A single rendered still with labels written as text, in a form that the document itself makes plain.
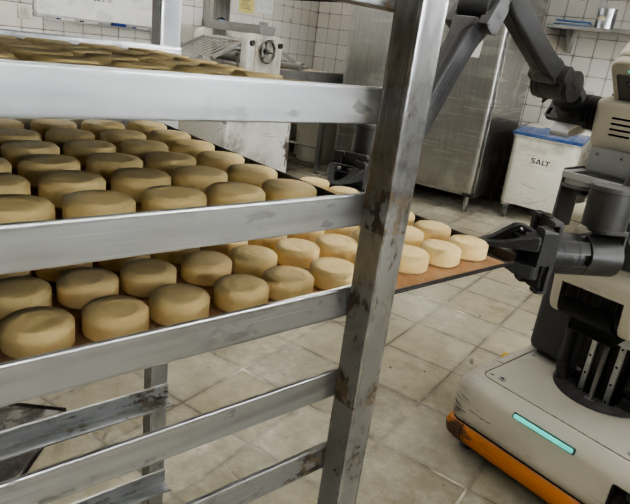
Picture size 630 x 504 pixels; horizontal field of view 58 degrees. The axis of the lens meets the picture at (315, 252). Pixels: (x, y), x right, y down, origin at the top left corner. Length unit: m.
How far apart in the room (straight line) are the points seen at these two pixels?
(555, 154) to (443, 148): 0.87
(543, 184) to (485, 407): 3.32
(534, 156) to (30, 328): 4.69
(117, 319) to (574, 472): 1.49
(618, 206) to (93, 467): 0.68
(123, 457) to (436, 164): 4.61
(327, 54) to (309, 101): 6.15
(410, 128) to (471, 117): 4.36
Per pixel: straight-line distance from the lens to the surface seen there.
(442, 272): 0.68
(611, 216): 0.84
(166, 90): 0.38
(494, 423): 1.86
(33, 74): 0.36
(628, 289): 1.59
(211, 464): 1.80
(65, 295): 0.52
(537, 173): 4.98
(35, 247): 0.38
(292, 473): 0.62
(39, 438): 0.98
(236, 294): 0.50
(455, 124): 4.89
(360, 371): 0.55
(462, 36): 1.24
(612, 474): 1.73
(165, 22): 0.84
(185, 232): 0.41
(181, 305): 0.48
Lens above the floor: 1.18
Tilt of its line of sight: 20 degrees down
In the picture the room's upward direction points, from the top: 7 degrees clockwise
